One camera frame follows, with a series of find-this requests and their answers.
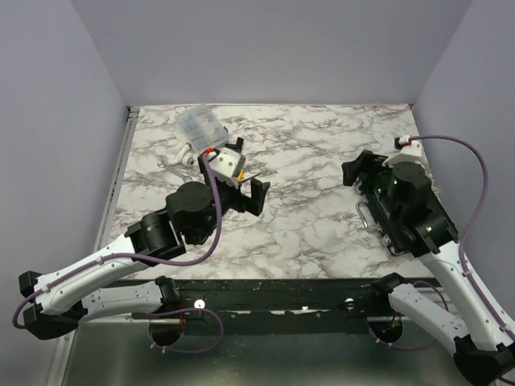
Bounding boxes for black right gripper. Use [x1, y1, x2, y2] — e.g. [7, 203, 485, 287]
[342, 148, 402, 222]

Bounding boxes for black poker case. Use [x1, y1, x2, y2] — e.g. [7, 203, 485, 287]
[359, 172, 459, 257]

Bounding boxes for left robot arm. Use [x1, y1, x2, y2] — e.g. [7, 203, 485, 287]
[12, 178, 270, 340]

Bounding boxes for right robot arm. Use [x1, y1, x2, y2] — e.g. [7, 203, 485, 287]
[342, 150, 514, 385]

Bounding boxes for yellow tape measure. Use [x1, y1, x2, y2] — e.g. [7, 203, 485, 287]
[237, 170, 260, 183]

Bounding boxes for black T-shaped pipe fitting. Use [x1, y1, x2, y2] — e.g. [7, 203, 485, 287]
[225, 137, 245, 154]

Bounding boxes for white plastic faucet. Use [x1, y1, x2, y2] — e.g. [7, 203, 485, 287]
[168, 142, 195, 167]

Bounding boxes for clear screw organizer box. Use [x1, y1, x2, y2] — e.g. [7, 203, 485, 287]
[175, 105, 229, 154]

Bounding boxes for silver open-end wrench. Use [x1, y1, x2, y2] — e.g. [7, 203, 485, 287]
[157, 162, 192, 183]

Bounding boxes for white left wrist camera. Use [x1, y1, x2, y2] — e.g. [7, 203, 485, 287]
[209, 147, 246, 188]

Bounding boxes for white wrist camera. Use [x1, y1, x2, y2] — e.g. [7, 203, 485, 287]
[209, 147, 246, 188]
[382, 135, 422, 166]

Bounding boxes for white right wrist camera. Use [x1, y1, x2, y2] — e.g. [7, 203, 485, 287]
[382, 135, 422, 166]

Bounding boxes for chrome case handle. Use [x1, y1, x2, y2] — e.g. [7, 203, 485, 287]
[356, 199, 381, 233]

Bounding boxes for black mounting rail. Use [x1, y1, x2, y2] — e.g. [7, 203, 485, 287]
[167, 279, 394, 335]

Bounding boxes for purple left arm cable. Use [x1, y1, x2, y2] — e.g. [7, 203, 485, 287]
[10, 150, 225, 355]

